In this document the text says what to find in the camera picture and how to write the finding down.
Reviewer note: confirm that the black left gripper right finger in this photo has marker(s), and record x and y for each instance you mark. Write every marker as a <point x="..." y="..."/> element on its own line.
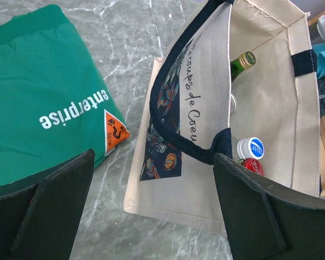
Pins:
<point x="266" y="220"/>

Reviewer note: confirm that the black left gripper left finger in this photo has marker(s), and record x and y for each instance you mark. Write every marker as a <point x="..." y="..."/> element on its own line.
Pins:
<point x="40" y="214"/>

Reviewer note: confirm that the dark cola glass bottle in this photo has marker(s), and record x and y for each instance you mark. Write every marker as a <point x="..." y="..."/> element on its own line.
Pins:
<point x="252" y="164"/>

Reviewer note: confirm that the clear water bottle blue cap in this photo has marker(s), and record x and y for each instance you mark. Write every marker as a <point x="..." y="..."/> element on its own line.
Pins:
<point x="250" y="148"/>

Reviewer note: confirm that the beige canvas tote bag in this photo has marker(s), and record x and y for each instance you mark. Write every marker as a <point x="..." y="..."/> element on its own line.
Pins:
<point x="193" y="110"/>

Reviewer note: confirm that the green folded t-shirt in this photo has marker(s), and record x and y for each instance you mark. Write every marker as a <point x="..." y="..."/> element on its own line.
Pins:
<point x="54" y="103"/>

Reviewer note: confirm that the green glass bottle gold cap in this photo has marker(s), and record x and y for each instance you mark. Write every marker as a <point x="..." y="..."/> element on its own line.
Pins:
<point x="244" y="62"/>

